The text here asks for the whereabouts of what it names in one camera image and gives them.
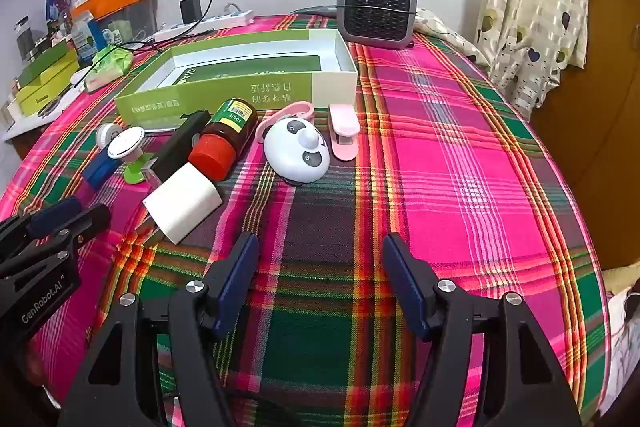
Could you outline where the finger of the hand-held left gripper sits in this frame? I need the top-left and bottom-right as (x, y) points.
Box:
(0, 204), (112, 281)
(0, 197), (84, 259)

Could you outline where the grey patterned cloth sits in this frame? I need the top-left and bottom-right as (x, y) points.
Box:
(292, 4), (342, 16)

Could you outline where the brown bottle with red cap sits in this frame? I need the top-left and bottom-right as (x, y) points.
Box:
(189, 98), (259, 182)

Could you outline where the blue and white product box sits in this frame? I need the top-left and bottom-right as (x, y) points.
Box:
(72, 11), (108, 60)

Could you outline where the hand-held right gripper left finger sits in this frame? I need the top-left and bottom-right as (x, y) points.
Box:
(59, 232), (260, 427)

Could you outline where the wooden cabinet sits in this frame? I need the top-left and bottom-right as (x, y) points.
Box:
(530, 0), (640, 268)

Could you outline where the plaid tablecloth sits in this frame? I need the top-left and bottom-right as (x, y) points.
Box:
(0, 12), (613, 427)

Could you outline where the cream patterned curtain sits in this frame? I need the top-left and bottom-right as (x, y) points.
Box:
(472, 0), (593, 118)

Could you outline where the white power strip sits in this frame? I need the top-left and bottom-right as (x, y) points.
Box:
(152, 9), (255, 42)

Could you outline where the cream patterned pillow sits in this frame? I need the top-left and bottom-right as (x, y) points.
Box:
(415, 7), (492, 68)

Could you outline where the dark glass jar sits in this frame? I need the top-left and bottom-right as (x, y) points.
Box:
(15, 19), (35, 60)

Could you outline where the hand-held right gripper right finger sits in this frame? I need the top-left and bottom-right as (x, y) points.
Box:
(382, 232), (583, 427)

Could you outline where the green tissue pack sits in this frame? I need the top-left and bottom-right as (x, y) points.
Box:
(82, 46), (135, 94)

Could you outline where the white charger plug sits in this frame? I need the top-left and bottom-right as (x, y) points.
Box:
(135, 162), (223, 246)

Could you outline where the dark green flat box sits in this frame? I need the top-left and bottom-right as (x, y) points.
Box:
(20, 42), (80, 88)

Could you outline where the green and white cardboard box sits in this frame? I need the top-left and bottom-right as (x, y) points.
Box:
(114, 29), (359, 130)

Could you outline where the white disc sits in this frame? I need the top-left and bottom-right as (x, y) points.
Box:
(107, 127), (157, 186)

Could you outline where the blue and white correction tape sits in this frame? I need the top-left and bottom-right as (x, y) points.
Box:
(81, 123), (126, 192)

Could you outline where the small pink stapler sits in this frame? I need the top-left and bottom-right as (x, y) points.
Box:
(327, 103), (360, 160)

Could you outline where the grey space heater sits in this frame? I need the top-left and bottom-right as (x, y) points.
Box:
(336, 0), (420, 50)

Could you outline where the black rectangular device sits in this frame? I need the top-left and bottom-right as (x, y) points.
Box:
(150, 109), (211, 182)

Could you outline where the lime green flat box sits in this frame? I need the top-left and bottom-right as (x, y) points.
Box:
(17, 67), (82, 118)

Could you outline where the pink looped clip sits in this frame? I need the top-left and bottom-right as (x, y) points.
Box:
(255, 102), (316, 142)

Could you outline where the white panda-shaped gadget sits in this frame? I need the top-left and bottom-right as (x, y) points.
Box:
(263, 117), (332, 185)

